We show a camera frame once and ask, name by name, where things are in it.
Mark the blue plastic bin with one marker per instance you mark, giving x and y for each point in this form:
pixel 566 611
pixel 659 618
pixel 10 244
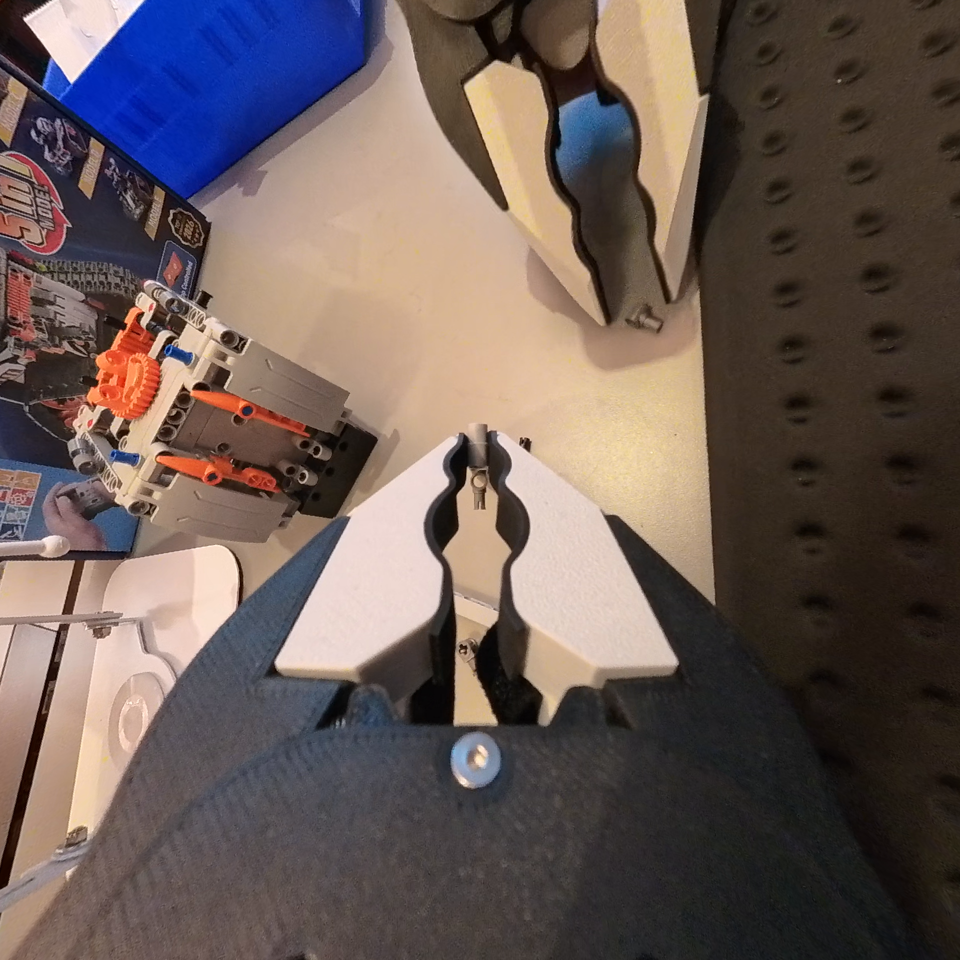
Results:
pixel 210 90

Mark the blue picture box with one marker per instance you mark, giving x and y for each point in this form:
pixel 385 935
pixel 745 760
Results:
pixel 45 510

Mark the grey orange toy model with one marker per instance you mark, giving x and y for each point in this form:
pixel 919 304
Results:
pixel 247 465

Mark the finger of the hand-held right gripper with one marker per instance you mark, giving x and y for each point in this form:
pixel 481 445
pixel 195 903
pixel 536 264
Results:
pixel 517 150
pixel 667 112

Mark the black perforated mat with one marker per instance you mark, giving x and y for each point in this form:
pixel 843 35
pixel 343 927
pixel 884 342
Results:
pixel 840 450

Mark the long plain grey beam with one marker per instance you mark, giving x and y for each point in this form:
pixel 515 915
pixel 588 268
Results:
pixel 476 600

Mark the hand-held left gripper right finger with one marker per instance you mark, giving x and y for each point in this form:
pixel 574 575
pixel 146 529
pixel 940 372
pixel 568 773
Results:
pixel 592 600

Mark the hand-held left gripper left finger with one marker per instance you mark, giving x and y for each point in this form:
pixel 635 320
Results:
pixel 360 600

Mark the dark toy kit box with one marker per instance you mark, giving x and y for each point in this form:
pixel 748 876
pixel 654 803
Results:
pixel 75 262

